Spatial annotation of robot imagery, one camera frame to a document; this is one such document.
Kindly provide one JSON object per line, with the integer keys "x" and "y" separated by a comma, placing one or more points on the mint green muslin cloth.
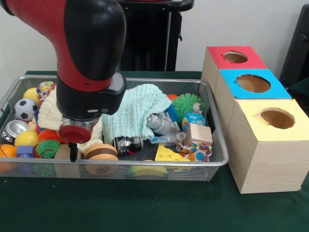
{"x": 135, "y": 108}

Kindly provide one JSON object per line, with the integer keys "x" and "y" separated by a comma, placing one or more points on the blue spiky ball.
{"x": 172, "y": 113}

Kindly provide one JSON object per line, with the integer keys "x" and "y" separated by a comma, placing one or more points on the cream muslin cloth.
{"x": 48, "y": 113}

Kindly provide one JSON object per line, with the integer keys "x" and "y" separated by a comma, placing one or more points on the dark green tablecloth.
{"x": 145, "y": 208}

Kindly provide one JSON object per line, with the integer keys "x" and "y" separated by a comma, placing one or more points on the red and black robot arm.
{"x": 87, "y": 48}

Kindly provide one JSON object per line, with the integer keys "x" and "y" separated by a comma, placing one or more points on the wooden box with three holes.
{"x": 270, "y": 164}

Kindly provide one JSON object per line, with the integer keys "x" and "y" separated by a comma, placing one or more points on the clear mesh bin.
{"x": 216, "y": 154}

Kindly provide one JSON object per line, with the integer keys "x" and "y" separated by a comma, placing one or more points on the red ball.
{"x": 172, "y": 97}

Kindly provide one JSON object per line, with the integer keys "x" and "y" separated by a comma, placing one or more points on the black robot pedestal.
{"x": 154, "y": 38}

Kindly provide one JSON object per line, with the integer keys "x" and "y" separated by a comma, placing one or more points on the dark green side table cloth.
{"x": 301, "y": 93}

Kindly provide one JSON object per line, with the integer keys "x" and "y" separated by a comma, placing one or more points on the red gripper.
{"x": 75, "y": 134}

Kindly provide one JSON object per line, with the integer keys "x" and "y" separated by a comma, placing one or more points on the yellow cheese wedge toy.
{"x": 169, "y": 154}

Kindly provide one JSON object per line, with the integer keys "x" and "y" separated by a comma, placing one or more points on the plain wooden block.
{"x": 198, "y": 134}

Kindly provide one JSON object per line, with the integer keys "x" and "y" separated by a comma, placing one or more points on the blue globe ball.
{"x": 194, "y": 121}

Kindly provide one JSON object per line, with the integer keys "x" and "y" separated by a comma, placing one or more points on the green spiky ball with eyes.
{"x": 186, "y": 104}

